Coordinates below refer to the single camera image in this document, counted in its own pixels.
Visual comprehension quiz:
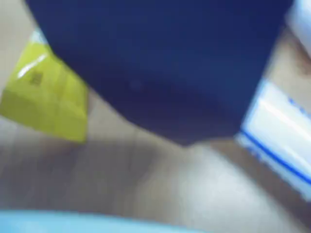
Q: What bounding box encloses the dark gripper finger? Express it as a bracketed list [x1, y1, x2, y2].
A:
[150, 0, 294, 146]
[24, 0, 188, 146]

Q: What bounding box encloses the light green bowl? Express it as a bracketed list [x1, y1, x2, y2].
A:
[0, 210, 207, 233]

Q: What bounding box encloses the white and blue packet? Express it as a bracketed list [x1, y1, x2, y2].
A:
[235, 79, 311, 195]

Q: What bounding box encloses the yellow sachet stick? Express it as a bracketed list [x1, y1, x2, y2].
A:
[0, 31, 88, 144]

